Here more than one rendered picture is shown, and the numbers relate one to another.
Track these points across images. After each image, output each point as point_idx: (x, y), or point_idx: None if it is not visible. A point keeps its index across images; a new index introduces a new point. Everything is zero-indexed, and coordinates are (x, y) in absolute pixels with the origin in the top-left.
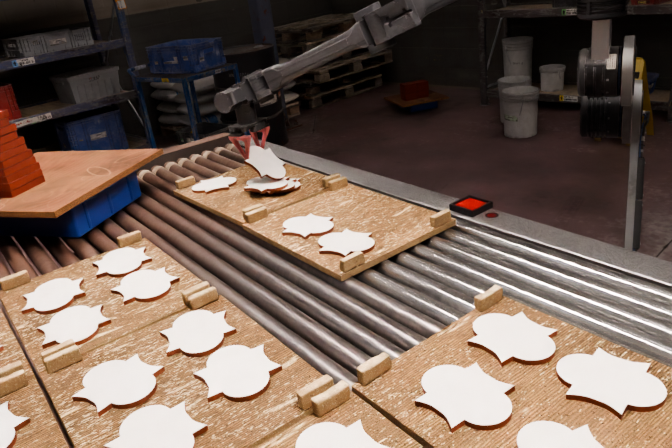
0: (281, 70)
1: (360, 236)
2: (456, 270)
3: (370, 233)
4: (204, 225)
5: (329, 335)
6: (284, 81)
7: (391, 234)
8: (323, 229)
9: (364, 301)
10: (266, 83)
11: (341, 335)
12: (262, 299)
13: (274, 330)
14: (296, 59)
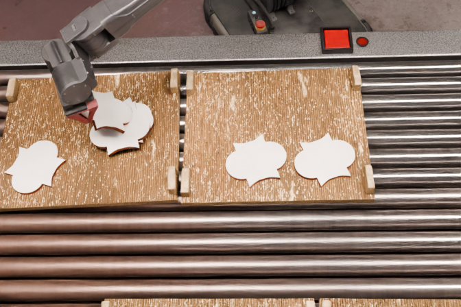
0: (132, 12)
1: (326, 144)
2: (421, 125)
3: (328, 134)
4: (117, 227)
5: (448, 260)
6: (136, 22)
7: (338, 121)
8: (281, 156)
9: (407, 205)
10: (104, 33)
11: (440, 250)
12: (342, 269)
13: (405, 290)
14: None
